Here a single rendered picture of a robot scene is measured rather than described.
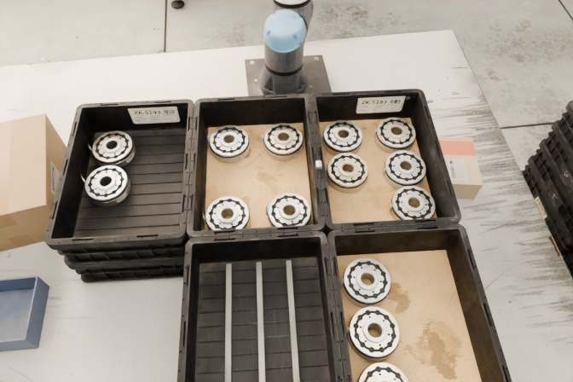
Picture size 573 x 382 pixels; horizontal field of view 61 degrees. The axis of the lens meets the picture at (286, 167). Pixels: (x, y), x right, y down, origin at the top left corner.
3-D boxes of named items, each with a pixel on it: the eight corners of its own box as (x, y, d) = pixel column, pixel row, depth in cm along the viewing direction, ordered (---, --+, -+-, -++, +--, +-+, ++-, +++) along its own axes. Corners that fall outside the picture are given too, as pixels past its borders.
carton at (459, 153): (473, 199, 134) (483, 185, 128) (431, 198, 135) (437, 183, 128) (464, 153, 143) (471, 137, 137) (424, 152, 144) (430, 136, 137)
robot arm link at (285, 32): (260, 70, 142) (258, 31, 131) (269, 42, 150) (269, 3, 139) (300, 75, 141) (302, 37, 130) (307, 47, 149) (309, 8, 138)
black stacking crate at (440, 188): (309, 123, 136) (310, 95, 126) (413, 118, 137) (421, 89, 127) (323, 252, 113) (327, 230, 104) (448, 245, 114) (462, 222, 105)
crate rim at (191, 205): (195, 104, 127) (194, 98, 125) (309, 99, 128) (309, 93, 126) (188, 242, 104) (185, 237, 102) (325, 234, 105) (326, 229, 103)
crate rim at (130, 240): (80, 109, 126) (77, 103, 124) (195, 104, 127) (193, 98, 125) (46, 250, 103) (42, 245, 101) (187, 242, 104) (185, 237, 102)
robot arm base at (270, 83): (257, 70, 157) (256, 45, 149) (303, 66, 158) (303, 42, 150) (262, 103, 147) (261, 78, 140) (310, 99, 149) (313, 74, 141)
